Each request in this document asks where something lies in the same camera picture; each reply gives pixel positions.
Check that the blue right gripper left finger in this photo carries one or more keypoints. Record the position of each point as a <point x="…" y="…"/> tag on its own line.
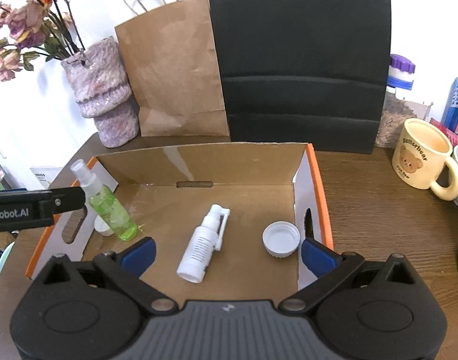
<point x="138" y="257"/>

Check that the green spray bottle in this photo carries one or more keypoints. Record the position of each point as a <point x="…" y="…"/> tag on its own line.
<point x="104" y="202"/>

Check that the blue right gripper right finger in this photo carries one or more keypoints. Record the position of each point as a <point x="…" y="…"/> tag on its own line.
<point x="317" y="258"/>

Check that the pink textured vase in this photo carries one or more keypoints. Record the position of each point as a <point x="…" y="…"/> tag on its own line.
<point x="98" y="79"/>

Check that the brown paper bag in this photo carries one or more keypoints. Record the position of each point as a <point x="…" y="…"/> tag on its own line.
<point x="171" y="62"/>

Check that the black paper bag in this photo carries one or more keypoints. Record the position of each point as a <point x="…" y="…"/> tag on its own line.
<point x="303" y="70"/>

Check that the cream bear mug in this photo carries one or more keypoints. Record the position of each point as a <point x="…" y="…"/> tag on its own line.
<point x="423" y="159"/>

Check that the dried pink flowers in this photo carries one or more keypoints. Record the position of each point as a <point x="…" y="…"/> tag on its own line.
<point x="37" y="29"/>

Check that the white spray bottle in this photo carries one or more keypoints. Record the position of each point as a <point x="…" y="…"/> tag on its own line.
<point x="205" y="239"/>

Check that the orange cardboard box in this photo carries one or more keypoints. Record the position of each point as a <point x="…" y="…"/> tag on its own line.
<point x="169" y="190"/>

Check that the white jar lid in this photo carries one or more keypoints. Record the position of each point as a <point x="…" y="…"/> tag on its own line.
<point x="281" y="239"/>

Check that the white paper booklet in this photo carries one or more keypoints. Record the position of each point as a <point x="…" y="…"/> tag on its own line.
<point x="46" y="175"/>

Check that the purple lid food jar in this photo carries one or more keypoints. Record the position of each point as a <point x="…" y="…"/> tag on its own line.
<point x="399" y="102"/>

